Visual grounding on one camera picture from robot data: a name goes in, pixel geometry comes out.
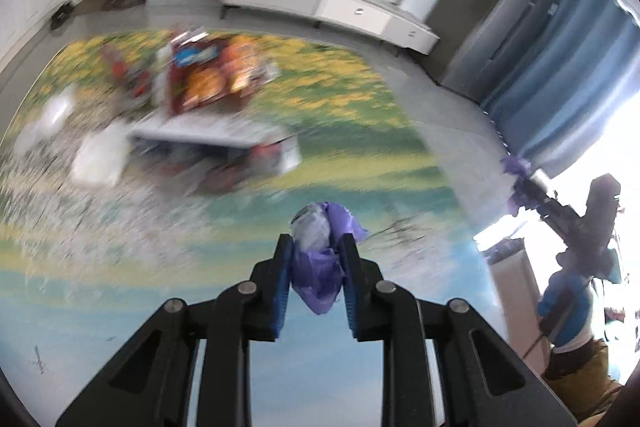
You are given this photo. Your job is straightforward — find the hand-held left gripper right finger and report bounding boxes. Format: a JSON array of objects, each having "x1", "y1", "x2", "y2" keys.
[{"x1": 336, "y1": 232, "x2": 578, "y2": 427}]

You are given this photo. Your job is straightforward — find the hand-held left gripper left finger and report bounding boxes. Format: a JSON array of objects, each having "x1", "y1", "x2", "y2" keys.
[{"x1": 55, "y1": 234, "x2": 296, "y2": 427}]

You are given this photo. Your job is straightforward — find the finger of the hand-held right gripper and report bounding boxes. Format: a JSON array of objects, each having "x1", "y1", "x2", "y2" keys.
[{"x1": 514, "y1": 174, "x2": 583, "y2": 233}]

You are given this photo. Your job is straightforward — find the purple plastic bag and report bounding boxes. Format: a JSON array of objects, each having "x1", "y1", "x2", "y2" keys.
[
  {"x1": 500, "y1": 154, "x2": 531, "y2": 215},
  {"x1": 290, "y1": 201, "x2": 371, "y2": 317}
]

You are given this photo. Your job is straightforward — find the person's right hand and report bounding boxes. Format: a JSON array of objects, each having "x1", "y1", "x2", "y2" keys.
[{"x1": 537, "y1": 271, "x2": 601, "y2": 352}]

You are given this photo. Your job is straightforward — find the blue curtain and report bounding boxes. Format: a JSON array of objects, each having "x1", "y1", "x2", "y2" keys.
[{"x1": 482, "y1": 0, "x2": 640, "y2": 180}]

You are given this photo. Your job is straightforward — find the flower printed table cover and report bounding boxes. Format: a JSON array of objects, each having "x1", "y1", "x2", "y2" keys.
[{"x1": 0, "y1": 29, "x2": 511, "y2": 427}]

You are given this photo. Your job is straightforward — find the tall grey cabinet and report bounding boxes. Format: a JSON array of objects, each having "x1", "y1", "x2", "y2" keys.
[{"x1": 425, "y1": 0, "x2": 546, "y2": 102}]

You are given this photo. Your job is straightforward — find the white plastic bag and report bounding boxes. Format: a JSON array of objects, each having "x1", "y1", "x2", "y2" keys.
[
  {"x1": 15, "y1": 87, "x2": 76, "y2": 155},
  {"x1": 70, "y1": 122, "x2": 131, "y2": 188}
]

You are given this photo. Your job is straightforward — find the pile of snack packets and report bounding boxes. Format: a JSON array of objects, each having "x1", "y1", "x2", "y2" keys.
[{"x1": 100, "y1": 27, "x2": 281, "y2": 118}]

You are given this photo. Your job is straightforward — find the black slippers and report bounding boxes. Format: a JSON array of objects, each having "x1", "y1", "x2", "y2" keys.
[{"x1": 50, "y1": 4, "x2": 73, "y2": 30}]

